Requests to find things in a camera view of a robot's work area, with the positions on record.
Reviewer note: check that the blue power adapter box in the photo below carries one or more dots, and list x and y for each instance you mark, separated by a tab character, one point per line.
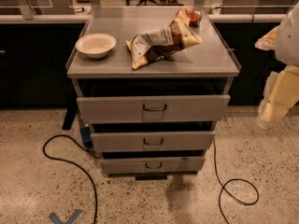
86	136

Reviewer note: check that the grey drawer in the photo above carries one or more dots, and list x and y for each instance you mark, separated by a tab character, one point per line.
152	165
134	109
126	142

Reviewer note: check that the grey bottom drawer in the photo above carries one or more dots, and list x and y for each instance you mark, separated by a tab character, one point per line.
152	165

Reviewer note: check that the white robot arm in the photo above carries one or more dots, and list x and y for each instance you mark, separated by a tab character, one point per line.
287	49

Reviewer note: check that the grey top drawer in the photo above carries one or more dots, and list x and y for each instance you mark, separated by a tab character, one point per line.
134	109

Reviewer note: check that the grey middle drawer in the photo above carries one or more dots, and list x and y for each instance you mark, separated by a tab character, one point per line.
126	142

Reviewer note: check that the crumpled chip bag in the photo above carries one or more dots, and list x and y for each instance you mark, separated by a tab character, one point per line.
155	45

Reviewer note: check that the dark counter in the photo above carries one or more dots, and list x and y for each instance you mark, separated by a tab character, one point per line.
32	63
256	64

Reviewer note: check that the dark counter right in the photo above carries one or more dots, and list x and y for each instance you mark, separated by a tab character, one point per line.
256	64

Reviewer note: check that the grey metal drawer cabinet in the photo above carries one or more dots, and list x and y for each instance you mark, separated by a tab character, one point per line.
205	69

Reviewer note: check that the red snack bag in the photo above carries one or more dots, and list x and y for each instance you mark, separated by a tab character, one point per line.
189	16

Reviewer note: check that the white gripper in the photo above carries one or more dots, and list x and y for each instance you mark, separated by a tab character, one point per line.
289	42

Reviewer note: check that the white ceramic bowl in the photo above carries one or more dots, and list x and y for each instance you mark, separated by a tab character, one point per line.
96	45

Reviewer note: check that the dark counter left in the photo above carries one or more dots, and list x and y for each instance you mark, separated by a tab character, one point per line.
32	63

